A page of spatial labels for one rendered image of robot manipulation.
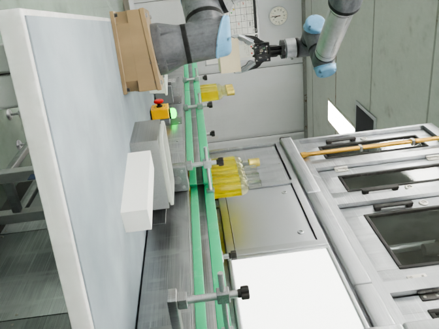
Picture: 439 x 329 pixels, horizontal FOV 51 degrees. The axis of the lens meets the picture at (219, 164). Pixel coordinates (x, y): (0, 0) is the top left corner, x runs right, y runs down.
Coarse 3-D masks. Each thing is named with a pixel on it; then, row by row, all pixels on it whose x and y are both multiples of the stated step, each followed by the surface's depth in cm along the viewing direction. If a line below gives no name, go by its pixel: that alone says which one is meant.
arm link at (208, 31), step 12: (192, 12) 136; (204, 12) 134; (216, 12) 135; (192, 24) 134; (204, 24) 133; (216, 24) 133; (228, 24) 133; (192, 36) 132; (204, 36) 132; (216, 36) 132; (228, 36) 133; (192, 48) 133; (204, 48) 133; (216, 48) 134; (228, 48) 135; (192, 60) 136; (204, 60) 138
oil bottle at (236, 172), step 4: (212, 172) 175; (216, 172) 174; (220, 172) 174; (224, 172) 174; (228, 172) 173; (232, 172) 173; (236, 172) 173; (240, 172) 172; (244, 172) 174; (212, 176) 172; (216, 176) 171; (220, 176) 171; (224, 176) 171; (228, 176) 171; (232, 176) 171; (244, 176) 172
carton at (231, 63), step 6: (234, 42) 171; (234, 48) 172; (234, 54) 172; (222, 60) 173; (228, 60) 173; (234, 60) 173; (222, 66) 173; (228, 66) 173; (234, 66) 174; (240, 66) 174; (222, 72) 174; (228, 72) 174
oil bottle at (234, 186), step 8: (240, 176) 170; (216, 184) 166; (224, 184) 166; (232, 184) 166; (240, 184) 166; (248, 184) 168; (216, 192) 167; (224, 192) 167; (232, 192) 167; (240, 192) 167
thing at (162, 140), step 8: (160, 128) 135; (160, 136) 129; (160, 144) 128; (168, 144) 146; (160, 152) 130; (168, 152) 147; (168, 160) 148; (168, 168) 149; (168, 176) 133; (168, 184) 134; (168, 192) 135
